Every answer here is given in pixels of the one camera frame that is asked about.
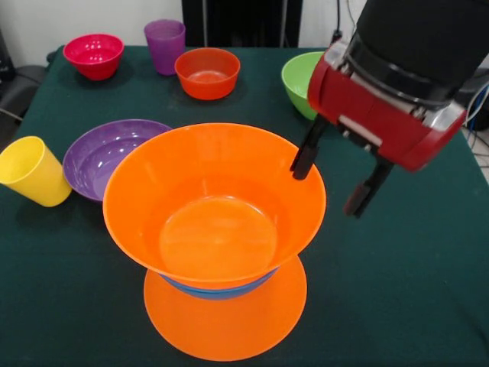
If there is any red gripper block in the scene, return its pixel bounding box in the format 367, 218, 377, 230
289, 51, 468, 219

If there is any green bowl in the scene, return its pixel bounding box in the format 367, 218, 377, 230
281, 51, 325, 120

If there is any large orange bowl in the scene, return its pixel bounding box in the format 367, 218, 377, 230
143, 255, 308, 362
102, 122, 328, 291

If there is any opaque blue bowl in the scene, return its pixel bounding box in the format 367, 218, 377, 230
160, 267, 278, 301

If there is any wide purple bowl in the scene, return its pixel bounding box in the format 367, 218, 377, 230
62, 119, 173, 203

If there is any dark green tablecloth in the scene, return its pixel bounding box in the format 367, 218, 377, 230
0, 44, 489, 367

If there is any small red-orange bowl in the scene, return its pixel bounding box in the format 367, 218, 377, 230
174, 47, 241, 101

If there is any purple cup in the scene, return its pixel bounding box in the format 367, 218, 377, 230
144, 19, 186, 76

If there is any pink bowl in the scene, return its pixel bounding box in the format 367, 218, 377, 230
62, 33, 125, 82

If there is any yellow cup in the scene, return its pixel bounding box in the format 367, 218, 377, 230
0, 135, 73, 208

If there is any black wall cable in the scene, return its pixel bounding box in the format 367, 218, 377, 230
331, 0, 358, 46

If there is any bundle of floor cables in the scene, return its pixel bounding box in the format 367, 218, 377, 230
460, 84, 489, 158

